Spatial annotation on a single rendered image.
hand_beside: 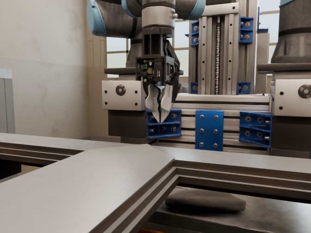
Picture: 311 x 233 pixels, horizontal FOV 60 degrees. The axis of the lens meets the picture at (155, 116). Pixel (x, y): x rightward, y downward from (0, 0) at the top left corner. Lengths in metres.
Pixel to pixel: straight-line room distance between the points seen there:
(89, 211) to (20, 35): 3.57
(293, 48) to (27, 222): 0.77
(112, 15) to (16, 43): 2.90
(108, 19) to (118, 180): 0.63
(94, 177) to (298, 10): 0.71
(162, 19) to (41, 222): 0.46
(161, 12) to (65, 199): 0.43
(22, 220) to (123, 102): 0.58
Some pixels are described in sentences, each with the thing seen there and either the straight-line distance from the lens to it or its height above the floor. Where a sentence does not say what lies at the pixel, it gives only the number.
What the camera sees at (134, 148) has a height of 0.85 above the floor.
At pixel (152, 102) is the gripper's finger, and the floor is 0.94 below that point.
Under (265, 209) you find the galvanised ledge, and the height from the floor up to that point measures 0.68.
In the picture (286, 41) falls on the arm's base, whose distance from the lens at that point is 0.88.
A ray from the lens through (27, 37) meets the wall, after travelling 3.88.
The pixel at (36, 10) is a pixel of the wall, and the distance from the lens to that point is 4.07.
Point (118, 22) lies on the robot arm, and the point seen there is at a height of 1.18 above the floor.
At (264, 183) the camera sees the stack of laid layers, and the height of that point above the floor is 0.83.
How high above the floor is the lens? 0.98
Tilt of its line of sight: 6 degrees down
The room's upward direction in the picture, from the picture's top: straight up
